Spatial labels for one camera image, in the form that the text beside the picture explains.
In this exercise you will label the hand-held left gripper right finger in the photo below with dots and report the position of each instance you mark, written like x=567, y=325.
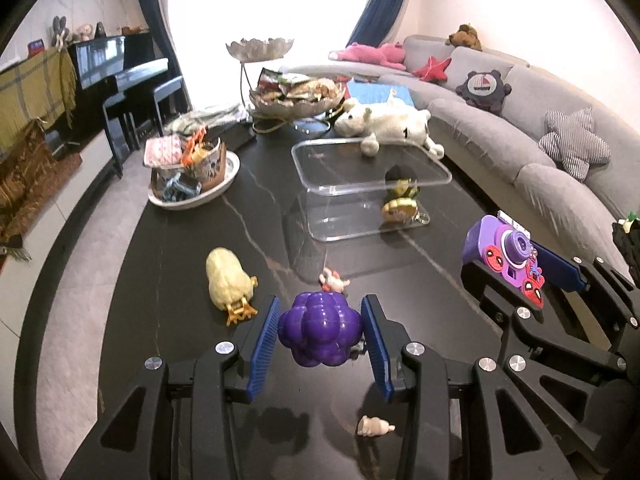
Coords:
x=378, y=355

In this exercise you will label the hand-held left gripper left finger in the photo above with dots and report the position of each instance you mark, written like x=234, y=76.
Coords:
x=261, y=355

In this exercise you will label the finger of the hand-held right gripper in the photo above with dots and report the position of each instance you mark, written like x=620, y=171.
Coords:
x=557, y=267
x=520, y=332

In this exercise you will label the purple bumpy ball toy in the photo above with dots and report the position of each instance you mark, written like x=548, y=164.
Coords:
x=320, y=327

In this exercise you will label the purple toy camera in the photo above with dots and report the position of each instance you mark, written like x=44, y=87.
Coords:
x=495, y=242

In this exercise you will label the black marble desktop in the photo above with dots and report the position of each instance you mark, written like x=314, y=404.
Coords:
x=175, y=240

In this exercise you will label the small cream shell figurine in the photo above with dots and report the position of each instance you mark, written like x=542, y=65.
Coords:
x=372, y=426

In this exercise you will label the black cloth item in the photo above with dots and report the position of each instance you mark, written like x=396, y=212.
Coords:
x=629, y=245

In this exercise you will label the yellow chick toy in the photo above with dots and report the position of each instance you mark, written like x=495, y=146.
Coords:
x=227, y=280

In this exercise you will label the small pink white bunny figurine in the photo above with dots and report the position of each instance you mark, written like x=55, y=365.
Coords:
x=334, y=281

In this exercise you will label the striped star pillow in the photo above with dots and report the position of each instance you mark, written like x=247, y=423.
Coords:
x=575, y=142

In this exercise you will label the grey curved sofa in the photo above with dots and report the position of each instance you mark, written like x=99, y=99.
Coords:
x=500, y=130

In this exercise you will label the yellow green turtle toy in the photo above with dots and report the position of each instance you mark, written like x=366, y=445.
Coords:
x=401, y=185

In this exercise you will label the grey blue toy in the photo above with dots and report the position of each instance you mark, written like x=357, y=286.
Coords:
x=180, y=189

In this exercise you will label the white oval tray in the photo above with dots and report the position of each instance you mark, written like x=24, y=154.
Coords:
x=227, y=172

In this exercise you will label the clear acrylic riser shelf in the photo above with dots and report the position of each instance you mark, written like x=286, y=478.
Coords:
x=350, y=165

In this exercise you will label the dark round sailboat pillow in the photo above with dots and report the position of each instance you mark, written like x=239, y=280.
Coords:
x=482, y=89

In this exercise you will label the patterned storage basket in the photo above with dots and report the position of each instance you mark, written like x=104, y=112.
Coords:
x=210, y=162

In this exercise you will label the white plush animal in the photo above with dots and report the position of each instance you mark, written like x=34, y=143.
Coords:
x=395, y=122

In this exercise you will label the orange toy figure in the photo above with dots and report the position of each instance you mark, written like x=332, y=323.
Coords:
x=192, y=147

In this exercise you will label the pink patterned pouch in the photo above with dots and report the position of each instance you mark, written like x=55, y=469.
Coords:
x=162, y=151

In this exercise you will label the red star pillow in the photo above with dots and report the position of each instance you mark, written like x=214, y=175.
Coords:
x=432, y=70

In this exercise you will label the green folded cloth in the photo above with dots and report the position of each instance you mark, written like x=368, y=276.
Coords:
x=205, y=119

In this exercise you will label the brown plush toy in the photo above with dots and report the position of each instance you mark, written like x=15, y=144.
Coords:
x=464, y=37

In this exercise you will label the blue flat book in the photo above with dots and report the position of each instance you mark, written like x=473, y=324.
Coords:
x=372, y=92

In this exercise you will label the pile of snack packets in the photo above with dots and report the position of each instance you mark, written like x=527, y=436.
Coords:
x=300, y=89

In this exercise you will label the pink plush toy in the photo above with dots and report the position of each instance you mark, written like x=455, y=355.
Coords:
x=367, y=55

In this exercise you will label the brown woven throw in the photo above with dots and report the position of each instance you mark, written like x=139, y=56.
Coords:
x=30, y=185

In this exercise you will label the silver lotus tiered stand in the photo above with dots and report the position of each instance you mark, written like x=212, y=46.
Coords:
x=260, y=49

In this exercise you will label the blue window curtain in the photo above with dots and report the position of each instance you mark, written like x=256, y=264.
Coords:
x=155, y=20
x=380, y=5

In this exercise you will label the black upright piano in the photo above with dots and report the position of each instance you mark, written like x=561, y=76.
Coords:
x=105, y=60

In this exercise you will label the yellow plaid blanket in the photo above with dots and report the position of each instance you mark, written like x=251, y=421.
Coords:
x=30, y=90

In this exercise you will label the small beige plush toy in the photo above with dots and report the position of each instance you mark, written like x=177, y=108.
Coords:
x=85, y=32

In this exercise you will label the grey plush bunny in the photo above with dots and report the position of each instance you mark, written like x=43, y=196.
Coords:
x=61, y=34

